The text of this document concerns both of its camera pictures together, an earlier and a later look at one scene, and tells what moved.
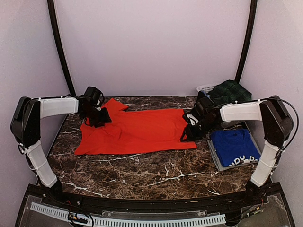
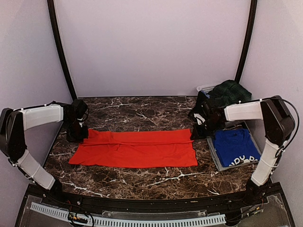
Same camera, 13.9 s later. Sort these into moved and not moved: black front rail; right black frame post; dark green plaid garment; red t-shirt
Moved: red t-shirt
Not moved: black front rail; dark green plaid garment; right black frame post
